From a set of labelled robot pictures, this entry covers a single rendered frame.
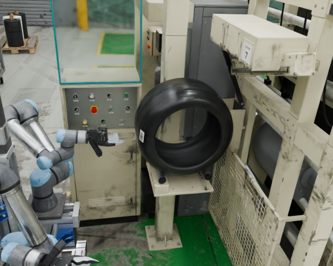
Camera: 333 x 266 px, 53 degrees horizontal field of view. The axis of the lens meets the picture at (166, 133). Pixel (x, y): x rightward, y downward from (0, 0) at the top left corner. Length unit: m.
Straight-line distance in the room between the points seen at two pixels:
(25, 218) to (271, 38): 1.24
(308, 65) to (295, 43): 0.12
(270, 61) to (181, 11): 0.68
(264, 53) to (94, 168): 1.61
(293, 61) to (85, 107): 1.48
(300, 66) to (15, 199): 1.25
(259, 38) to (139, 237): 1.95
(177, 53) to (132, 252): 1.58
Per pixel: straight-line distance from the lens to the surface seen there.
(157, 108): 1.76
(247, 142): 2.39
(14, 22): 8.09
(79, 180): 2.69
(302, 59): 1.50
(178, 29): 2.01
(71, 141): 1.89
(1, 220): 1.82
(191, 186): 2.11
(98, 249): 2.83
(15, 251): 1.42
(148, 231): 2.92
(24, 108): 2.12
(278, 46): 1.54
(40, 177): 2.00
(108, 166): 2.62
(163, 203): 2.57
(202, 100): 1.78
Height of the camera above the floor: 2.06
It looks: 28 degrees down
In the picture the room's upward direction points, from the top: 3 degrees clockwise
